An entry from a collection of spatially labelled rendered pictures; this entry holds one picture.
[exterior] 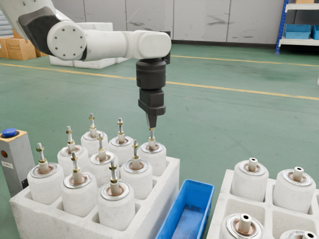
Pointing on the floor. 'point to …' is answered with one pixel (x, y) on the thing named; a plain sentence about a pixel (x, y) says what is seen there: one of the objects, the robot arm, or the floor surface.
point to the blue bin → (188, 212)
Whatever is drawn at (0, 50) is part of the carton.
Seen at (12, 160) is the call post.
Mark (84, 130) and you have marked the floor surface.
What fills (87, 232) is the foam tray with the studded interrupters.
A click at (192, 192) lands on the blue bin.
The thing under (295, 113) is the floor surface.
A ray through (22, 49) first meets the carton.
